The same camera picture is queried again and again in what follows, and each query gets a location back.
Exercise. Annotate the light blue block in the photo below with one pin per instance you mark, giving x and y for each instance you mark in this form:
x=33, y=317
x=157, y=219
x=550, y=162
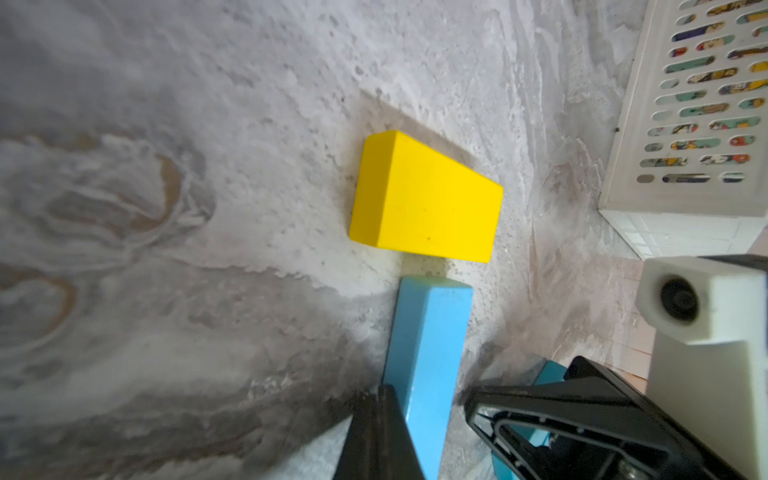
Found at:
x=425, y=350

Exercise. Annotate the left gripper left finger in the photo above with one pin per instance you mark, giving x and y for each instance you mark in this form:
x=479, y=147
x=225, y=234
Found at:
x=378, y=445

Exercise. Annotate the short yellow block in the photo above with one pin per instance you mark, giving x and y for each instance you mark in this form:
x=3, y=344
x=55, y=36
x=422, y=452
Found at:
x=411, y=198

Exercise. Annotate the white file organizer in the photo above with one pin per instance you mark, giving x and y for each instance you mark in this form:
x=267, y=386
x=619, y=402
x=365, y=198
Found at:
x=687, y=173

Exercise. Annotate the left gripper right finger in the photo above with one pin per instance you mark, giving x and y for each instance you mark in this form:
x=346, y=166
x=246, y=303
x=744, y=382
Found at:
x=591, y=425

